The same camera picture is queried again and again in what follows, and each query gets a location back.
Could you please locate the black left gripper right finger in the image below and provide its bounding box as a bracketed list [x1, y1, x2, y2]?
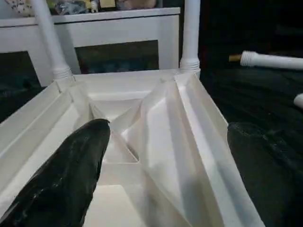
[227, 122, 303, 227]

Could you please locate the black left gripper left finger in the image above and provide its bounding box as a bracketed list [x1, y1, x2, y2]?
[0, 118, 111, 227]

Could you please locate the white plastic table top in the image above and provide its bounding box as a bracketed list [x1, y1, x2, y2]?
[0, 69, 266, 227]

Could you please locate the black work mat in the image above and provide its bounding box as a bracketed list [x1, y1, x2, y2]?
[0, 28, 303, 227]

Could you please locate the white cabinet with glass doors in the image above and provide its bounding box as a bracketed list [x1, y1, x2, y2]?
[0, 6, 181, 88]

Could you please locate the small decorative bowl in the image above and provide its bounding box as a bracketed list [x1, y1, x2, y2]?
[54, 0, 89, 15]

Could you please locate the ceramic figurine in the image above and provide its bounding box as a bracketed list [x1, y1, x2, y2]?
[4, 0, 36, 17]

